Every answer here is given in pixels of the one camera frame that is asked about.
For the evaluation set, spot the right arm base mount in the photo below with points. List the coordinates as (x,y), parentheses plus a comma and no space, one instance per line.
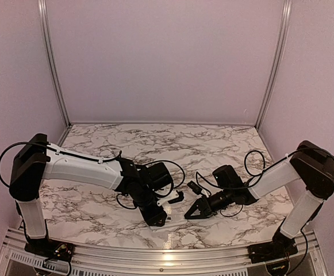
(279,247)

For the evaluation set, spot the left aluminium corner post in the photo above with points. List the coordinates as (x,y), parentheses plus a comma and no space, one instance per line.
(43,13)

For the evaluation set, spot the white remote control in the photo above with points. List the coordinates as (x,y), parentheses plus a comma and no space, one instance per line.
(174,220)

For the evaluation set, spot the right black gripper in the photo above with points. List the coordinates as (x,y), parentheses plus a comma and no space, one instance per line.
(200,203)

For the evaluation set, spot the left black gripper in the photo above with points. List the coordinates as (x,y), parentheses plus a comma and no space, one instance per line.
(153,218)

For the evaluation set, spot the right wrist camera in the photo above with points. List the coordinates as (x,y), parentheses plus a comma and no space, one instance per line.
(195,188)

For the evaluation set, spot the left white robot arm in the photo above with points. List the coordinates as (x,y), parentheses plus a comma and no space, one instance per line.
(148,187)

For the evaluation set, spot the right aluminium corner post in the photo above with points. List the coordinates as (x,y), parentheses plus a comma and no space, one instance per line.
(278,55)

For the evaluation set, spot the front aluminium rail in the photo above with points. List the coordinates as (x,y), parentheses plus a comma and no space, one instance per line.
(90,259)

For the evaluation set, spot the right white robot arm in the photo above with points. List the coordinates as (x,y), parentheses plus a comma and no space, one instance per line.
(309,163)

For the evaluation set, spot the aluminium corner post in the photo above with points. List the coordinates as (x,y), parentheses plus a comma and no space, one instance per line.
(43,13)
(278,55)

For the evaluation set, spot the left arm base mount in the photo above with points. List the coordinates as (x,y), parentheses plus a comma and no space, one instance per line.
(49,248)

